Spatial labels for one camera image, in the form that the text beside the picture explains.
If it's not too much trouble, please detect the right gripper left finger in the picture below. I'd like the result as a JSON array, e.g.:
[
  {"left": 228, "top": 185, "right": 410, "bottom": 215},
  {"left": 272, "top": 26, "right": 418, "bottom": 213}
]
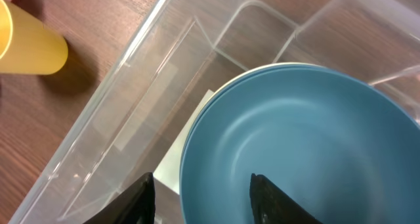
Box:
[{"left": 83, "top": 172, "right": 156, "bottom": 224}]

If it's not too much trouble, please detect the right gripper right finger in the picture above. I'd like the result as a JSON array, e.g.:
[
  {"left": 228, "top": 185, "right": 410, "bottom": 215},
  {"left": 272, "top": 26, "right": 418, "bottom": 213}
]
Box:
[{"left": 249, "top": 173, "right": 322, "bottom": 224}]

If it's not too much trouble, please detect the clear plastic storage container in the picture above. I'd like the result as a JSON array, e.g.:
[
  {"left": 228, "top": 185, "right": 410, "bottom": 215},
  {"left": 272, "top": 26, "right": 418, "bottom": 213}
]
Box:
[{"left": 11, "top": 0, "right": 419, "bottom": 223}]

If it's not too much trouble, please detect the yellow cup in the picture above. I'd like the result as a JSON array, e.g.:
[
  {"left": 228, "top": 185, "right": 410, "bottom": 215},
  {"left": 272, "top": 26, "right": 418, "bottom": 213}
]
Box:
[{"left": 1, "top": 0, "right": 68, "bottom": 75}]

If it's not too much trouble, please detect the cream white bowl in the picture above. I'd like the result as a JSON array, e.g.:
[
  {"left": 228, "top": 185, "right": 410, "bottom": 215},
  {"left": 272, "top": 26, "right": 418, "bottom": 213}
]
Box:
[{"left": 173, "top": 62, "right": 326, "bottom": 149}]

